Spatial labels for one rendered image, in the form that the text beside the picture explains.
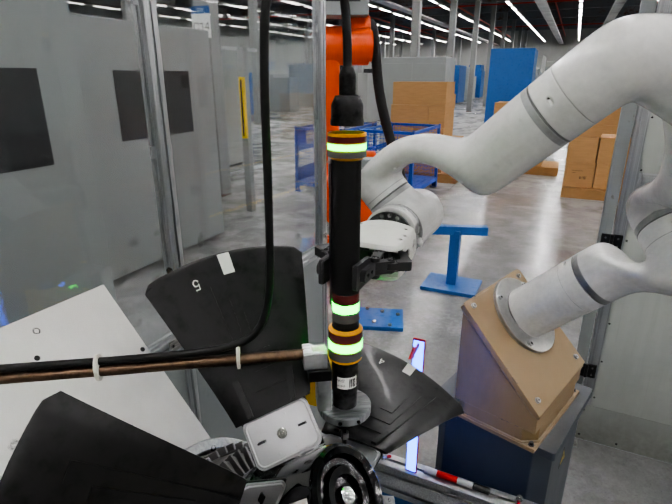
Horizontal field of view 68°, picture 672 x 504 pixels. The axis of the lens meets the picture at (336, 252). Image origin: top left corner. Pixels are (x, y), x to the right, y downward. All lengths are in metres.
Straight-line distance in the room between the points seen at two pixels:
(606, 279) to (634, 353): 1.50
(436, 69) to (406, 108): 2.61
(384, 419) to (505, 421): 0.45
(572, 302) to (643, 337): 1.43
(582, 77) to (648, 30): 0.07
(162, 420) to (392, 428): 0.35
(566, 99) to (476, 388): 0.72
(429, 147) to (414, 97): 7.93
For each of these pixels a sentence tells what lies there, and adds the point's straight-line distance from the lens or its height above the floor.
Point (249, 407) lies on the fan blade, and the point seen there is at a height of 1.28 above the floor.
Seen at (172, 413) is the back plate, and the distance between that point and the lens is 0.86.
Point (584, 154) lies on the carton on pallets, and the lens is 8.06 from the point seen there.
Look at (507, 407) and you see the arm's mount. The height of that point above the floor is 1.01.
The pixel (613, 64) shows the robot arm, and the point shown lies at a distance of 0.66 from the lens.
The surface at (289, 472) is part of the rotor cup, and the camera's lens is 0.65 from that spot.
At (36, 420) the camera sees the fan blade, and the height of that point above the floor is 1.42.
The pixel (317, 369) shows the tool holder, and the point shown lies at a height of 1.34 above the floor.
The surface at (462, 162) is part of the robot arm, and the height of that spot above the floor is 1.57.
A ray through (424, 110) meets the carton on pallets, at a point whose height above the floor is 1.15.
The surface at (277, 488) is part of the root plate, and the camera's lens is 0.62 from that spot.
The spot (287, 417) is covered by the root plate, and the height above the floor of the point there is 1.27.
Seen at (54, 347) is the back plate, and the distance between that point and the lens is 0.82.
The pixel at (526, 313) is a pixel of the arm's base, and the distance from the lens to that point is 1.19.
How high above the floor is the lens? 1.68
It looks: 20 degrees down
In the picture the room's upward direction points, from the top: straight up
